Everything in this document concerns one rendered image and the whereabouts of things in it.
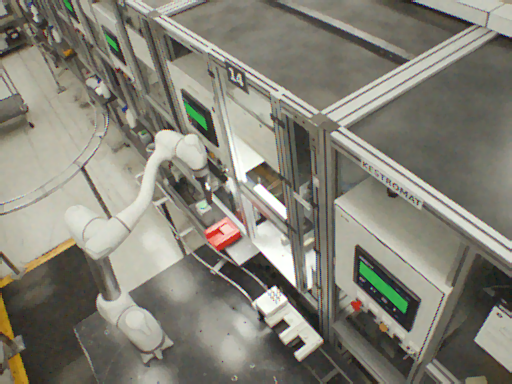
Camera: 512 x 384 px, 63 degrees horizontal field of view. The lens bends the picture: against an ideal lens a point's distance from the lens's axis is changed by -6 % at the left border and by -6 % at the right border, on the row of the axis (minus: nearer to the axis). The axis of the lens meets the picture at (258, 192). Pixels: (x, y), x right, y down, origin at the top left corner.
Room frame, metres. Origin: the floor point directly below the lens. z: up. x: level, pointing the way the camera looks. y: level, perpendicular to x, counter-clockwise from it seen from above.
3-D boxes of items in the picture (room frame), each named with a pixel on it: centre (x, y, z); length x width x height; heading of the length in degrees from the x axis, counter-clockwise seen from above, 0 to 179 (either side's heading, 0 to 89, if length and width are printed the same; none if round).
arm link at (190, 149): (1.57, 0.26, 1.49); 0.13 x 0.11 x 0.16; 45
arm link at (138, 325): (1.08, 0.71, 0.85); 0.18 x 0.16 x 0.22; 45
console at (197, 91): (1.69, 0.10, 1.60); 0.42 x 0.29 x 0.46; 28
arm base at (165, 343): (1.05, 0.69, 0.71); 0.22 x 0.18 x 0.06; 28
